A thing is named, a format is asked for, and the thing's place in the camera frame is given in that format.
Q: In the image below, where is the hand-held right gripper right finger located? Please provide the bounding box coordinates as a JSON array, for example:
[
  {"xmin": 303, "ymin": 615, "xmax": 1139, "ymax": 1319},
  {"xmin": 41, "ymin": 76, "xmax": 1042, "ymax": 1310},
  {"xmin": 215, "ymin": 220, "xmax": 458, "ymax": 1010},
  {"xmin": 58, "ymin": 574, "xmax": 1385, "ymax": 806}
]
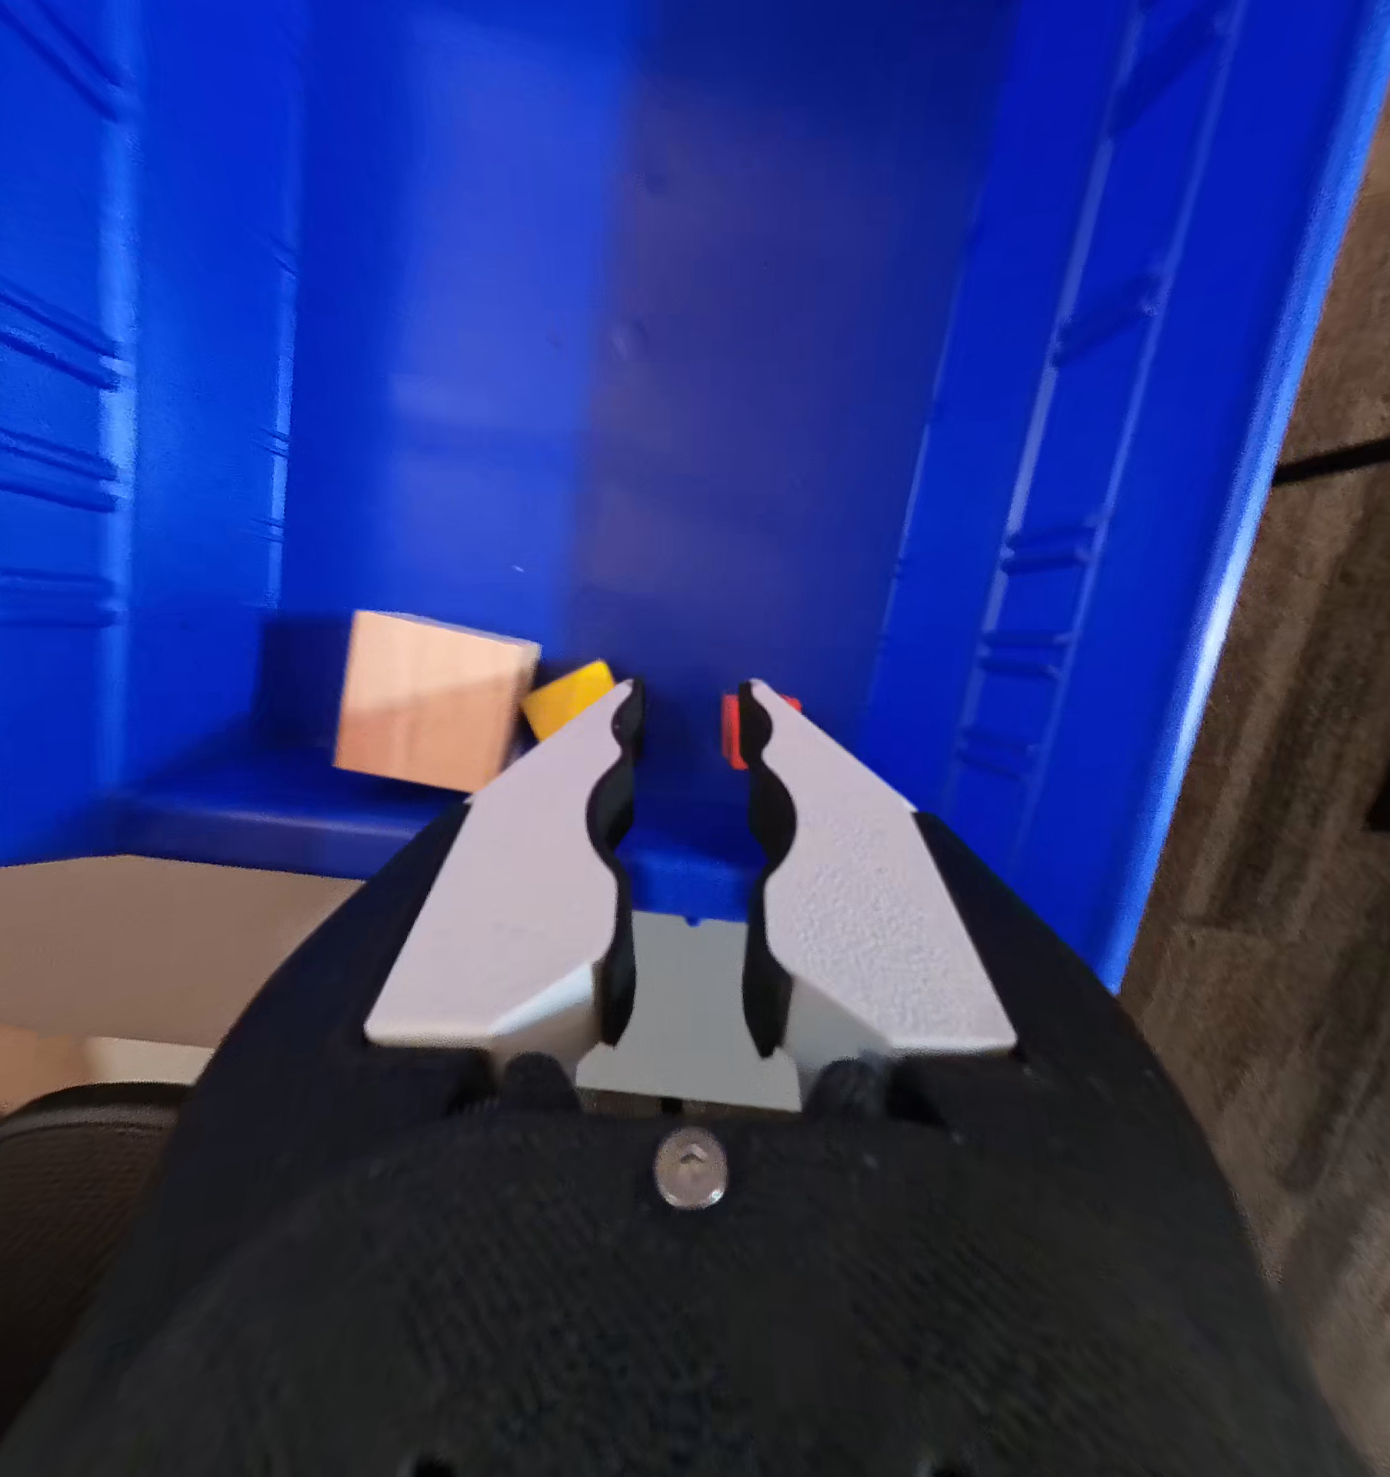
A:
[{"xmin": 736, "ymin": 678, "xmax": 1019, "ymax": 1092}]

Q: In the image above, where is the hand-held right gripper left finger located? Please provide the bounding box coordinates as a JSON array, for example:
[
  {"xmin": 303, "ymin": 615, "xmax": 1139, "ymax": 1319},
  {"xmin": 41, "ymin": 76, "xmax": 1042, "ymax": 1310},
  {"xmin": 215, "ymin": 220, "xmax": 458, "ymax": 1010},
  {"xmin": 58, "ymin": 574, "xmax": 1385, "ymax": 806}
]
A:
[{"xmin": 363, "ymin": 677, "xmax": 650, "ymax": 1061}]

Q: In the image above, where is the red wooden cube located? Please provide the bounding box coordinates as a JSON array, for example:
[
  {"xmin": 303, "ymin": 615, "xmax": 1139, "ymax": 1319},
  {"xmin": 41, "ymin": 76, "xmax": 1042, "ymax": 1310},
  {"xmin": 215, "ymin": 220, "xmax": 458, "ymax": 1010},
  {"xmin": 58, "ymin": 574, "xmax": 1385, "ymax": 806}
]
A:
[{"xmin": 719, "ymin": 692, "xmax": 805, "ymax": 774}]

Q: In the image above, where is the blue plastic bin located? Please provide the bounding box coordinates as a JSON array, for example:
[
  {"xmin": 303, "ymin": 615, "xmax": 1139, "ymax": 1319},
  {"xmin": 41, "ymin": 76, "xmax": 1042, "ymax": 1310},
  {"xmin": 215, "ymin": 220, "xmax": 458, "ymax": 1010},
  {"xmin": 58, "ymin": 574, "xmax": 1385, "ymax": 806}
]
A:
[{"xmin": 0, "ymin": 0, "xmax": 1390, "ymax": 995}]

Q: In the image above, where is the grey desk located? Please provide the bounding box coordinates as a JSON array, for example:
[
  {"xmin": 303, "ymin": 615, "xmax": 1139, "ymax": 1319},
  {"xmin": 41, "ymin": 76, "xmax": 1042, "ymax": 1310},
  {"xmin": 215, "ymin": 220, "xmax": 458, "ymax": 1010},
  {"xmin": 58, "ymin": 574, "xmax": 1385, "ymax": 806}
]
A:
[{"xmin": 0, "ymin": 852, "xmax": 766, "ymax": 1115}]

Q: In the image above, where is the plain wooden cube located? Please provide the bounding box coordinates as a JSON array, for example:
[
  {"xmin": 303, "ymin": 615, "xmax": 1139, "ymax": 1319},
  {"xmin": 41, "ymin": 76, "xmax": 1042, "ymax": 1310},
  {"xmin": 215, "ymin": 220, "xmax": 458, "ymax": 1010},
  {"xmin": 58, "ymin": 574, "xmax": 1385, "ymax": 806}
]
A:
[{"xmin": 333, "ymin": 609, "xmax": 543, "ymax": 797}]

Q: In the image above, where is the yellow wooden cube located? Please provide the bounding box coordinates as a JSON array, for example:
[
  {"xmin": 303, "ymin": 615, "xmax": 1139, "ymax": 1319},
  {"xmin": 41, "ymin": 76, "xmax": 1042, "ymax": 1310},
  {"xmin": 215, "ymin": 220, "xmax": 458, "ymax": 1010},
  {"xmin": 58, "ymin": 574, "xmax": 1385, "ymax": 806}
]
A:
[{"xmin": 519, "ymin": 660, "xmax": 618, "ymax": 746}]

